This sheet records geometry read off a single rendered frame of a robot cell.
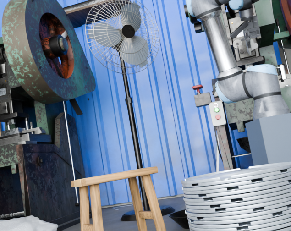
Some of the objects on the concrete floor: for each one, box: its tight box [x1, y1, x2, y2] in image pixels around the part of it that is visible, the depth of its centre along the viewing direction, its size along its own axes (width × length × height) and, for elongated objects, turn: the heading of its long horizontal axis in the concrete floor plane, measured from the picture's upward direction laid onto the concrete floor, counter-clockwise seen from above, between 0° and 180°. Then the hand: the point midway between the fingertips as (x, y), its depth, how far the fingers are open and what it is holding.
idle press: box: [0, 0, 96, 231], centre depth 316 cm, size 153×99×174 cm, turn 113°
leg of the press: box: [211, 78, 237, 171], centre depth 255 cm, size 92×12×90 cm, turn 115°
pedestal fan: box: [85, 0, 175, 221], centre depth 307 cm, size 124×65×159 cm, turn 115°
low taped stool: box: [71, 166, 166, 231], centre depth 168 cm, size 34×24×34 cm
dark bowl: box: [169, 209, 190, 229], centre depth 191 cm, size 30×30×7 cm
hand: (249, 53), depth 211 cm, fingers closed
